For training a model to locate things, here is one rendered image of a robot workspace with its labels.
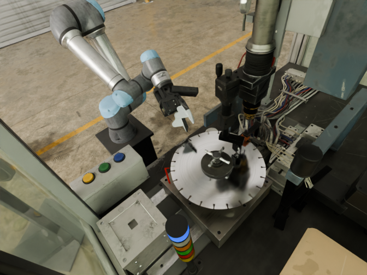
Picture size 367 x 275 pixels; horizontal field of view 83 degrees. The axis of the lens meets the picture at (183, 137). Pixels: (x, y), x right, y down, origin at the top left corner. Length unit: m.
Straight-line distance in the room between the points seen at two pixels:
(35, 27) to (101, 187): 5.71
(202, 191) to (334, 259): 0.48
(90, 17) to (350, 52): 0.93
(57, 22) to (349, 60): 0.96
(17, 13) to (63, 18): 5.26
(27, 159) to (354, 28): 0.74
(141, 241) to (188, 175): 0.25
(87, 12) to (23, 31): 5.29
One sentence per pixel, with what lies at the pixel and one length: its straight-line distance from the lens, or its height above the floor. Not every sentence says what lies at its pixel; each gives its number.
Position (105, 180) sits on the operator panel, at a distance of 0.88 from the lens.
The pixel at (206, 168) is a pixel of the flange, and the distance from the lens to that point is 0.73.
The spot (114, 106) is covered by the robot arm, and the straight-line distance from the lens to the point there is 1.07.
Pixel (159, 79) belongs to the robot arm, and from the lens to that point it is 0.85.
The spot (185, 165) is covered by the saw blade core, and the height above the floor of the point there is 0.95.
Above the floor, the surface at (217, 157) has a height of 1.00.
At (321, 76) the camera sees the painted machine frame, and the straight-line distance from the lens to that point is 0.63.
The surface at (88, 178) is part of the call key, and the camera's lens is 0.91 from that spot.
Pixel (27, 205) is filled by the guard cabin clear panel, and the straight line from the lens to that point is 0.51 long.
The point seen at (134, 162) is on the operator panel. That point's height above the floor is 0.90.
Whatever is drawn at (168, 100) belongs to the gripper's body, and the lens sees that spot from 0.81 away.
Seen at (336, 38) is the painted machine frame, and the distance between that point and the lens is 0.59.
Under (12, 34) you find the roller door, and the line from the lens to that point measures 6.34.
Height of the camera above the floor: 1.57
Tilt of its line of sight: 47 degrees down
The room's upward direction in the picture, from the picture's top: 9 degrees counter-clockwise
